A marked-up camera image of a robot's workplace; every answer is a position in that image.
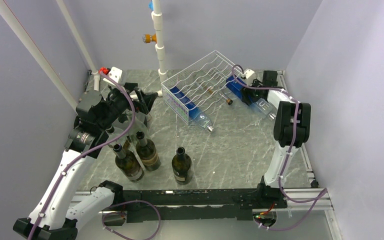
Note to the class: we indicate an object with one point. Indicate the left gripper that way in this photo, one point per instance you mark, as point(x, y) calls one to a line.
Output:
point(145, 100)

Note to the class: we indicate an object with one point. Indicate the dark wine bottle brown label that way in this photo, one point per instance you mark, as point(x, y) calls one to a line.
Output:
point(147, 152)

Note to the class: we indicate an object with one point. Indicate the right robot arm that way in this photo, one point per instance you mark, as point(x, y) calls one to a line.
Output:
point(291, 128)

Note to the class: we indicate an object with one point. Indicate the blue clip on pipe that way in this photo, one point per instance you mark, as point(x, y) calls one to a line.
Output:
point(150, 5)

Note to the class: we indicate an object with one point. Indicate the dark wine bottle left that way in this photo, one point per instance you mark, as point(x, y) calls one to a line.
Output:
point(127, 162)

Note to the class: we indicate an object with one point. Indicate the clear bottle copper cap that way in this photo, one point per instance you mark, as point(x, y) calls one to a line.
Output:
point(211, 85)

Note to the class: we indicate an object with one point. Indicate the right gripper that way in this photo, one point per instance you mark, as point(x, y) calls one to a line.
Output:
point(246, 91)

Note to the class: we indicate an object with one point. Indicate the white PVC pipe frame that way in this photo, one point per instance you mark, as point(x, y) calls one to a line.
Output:
point(157, 18)

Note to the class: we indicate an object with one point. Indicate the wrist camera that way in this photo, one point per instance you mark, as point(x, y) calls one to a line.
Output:
point(249, 76)
point(114, 73)

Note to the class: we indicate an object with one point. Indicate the white wire wine rack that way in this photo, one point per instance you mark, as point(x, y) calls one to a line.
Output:
point(194, 90)

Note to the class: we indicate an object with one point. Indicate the dark green wine bottle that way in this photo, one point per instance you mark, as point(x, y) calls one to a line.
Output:
point(182, 166)

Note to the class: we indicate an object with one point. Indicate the grey round perforated disc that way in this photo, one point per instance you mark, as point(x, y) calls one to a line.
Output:
point(147, 116)

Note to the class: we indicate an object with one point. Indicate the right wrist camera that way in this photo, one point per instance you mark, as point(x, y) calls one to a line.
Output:
point(249, 76)

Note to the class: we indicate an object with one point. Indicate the blue bottle in rack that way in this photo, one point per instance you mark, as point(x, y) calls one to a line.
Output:
point(195, 114)

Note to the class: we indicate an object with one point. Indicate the orange nozzle on pipe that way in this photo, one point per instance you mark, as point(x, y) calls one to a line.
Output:
point(149, 38)

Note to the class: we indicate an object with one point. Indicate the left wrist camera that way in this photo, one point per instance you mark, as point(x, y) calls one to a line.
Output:
point(114, 73)

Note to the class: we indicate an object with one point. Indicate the clear glass bottle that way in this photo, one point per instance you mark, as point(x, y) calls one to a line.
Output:
point(140, 124)

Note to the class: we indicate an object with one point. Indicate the blue glass bottle silver cap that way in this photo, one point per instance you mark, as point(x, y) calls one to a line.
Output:
point(235, 87)

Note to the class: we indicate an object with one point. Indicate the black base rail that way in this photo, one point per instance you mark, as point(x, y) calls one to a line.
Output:
point(241, 204)

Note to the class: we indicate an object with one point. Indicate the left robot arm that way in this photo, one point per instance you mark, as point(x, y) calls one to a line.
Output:
point(54, 218)

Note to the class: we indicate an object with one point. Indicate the diagonal white pole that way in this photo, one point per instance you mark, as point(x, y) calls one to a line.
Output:
point(19, 30)

